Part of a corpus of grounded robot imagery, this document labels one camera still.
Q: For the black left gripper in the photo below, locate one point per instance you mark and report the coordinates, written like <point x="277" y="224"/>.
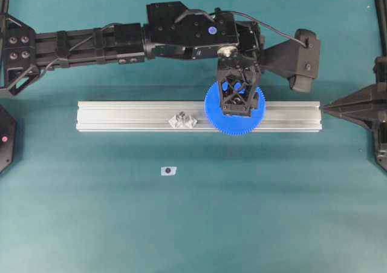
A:
<point x="240" y="63"/>

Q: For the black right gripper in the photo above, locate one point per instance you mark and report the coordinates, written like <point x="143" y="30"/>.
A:
<point x="364" y="115"/>

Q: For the large blue plastic gear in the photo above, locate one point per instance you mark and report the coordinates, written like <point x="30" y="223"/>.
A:
<point x="232" y="125"/>

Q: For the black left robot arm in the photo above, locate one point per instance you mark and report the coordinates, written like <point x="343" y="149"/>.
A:
<point x="173" y="31"/>

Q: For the small paper marker black dot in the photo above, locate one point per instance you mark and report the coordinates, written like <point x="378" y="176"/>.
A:
<point x="168" y="170"/>

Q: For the black base with red button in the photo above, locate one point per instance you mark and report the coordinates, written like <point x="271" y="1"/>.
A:
<point x="7" y="135"/>

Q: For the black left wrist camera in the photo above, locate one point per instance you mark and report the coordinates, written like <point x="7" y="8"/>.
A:
<point x="296" y="63"/>

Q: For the white bracket pair centre shaft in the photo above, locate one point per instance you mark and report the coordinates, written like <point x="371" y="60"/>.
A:
<point x="182" y="121"/>

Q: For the black frame post right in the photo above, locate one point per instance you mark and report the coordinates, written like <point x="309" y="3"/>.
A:
<point x="381" y="16"/>

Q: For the aluminium extrusion rail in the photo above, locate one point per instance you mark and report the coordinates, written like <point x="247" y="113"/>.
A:
<point x="153" y="116"/>

